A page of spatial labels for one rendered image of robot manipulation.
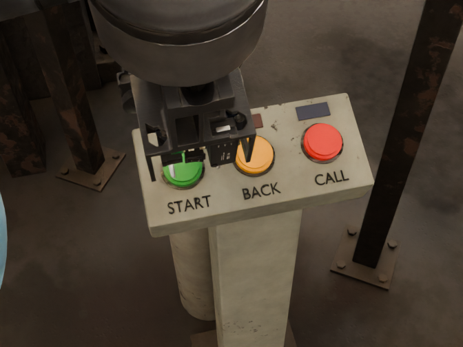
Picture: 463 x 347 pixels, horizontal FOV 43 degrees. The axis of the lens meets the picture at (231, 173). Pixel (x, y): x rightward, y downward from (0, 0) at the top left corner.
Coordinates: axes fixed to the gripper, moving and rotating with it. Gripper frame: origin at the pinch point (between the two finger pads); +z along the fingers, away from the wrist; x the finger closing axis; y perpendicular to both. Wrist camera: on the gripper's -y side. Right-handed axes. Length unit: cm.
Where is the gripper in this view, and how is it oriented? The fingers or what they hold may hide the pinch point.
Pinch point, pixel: (184, 127)
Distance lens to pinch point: 52.0
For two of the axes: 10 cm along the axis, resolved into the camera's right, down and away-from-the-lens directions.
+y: 2.3, 9.3, -3.0
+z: -0.5, 3.2, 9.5
